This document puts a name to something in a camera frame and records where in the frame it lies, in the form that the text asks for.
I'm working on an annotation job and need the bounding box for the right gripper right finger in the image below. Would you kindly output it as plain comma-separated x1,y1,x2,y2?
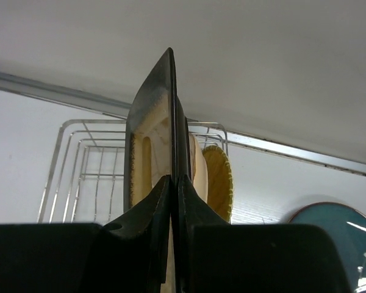
172,176,351,292

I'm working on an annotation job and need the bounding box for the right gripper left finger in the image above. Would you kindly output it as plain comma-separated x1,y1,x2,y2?
0,176,171,292

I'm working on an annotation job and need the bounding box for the round woven bamboo plate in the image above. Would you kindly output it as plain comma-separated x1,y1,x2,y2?
203,145,234,223

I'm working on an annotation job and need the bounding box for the beige bird painted plate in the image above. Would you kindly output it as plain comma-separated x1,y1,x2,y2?
188,133,208,203

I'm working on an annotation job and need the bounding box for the square brown yellow plate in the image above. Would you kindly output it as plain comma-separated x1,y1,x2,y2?
124,48,191,292

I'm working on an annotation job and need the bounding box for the round dark teal plate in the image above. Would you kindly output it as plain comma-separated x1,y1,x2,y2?
289,202,366,292

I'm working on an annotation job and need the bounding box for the metal wire dish rack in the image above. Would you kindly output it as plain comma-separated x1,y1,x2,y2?
37,120,228,225

